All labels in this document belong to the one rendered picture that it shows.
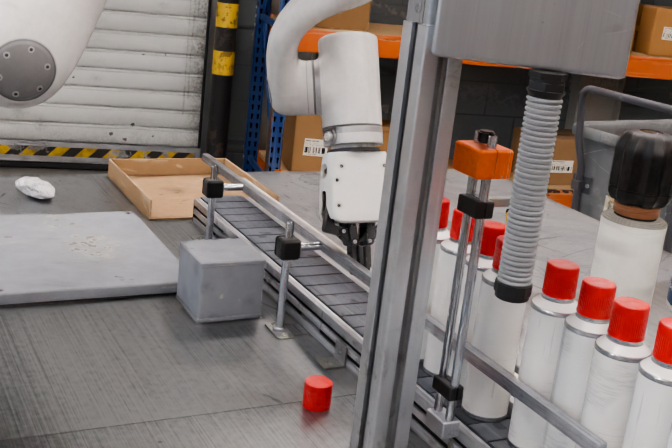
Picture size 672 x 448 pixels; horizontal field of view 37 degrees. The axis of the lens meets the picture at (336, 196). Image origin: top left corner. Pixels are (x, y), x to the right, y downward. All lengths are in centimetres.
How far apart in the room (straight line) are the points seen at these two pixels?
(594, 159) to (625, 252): 234
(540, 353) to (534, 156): 24
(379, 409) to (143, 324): 48
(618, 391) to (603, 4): 35
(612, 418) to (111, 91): 456
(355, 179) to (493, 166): 41
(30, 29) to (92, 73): 420
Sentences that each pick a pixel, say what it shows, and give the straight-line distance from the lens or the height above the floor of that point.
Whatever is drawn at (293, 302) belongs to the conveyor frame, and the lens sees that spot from 145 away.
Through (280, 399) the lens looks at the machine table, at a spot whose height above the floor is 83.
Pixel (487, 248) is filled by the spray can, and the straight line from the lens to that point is 112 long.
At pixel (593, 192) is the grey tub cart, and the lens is 367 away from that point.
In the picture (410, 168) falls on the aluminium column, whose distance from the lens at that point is 94.
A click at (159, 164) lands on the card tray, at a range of 215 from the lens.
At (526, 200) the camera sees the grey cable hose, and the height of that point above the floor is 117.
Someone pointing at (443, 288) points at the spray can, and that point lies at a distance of 117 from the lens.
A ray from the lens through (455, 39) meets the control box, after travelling 88.
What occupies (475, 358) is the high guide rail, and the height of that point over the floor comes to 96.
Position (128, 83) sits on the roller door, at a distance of 534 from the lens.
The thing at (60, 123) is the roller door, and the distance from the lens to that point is 537.
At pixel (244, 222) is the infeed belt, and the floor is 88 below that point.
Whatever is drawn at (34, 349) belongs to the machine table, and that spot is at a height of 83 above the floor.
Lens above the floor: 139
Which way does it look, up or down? 15 degrees down
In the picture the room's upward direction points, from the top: 7 degrees clockwise
